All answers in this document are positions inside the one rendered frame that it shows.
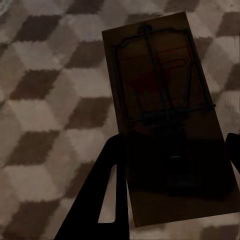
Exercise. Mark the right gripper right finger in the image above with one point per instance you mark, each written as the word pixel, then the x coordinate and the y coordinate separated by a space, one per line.
pixel 233 148

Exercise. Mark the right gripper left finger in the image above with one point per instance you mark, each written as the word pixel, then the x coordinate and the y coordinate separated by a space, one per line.
pixel 81 223

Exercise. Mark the mousetrap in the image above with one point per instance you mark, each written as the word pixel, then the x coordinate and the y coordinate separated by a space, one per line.
pixel 176 161

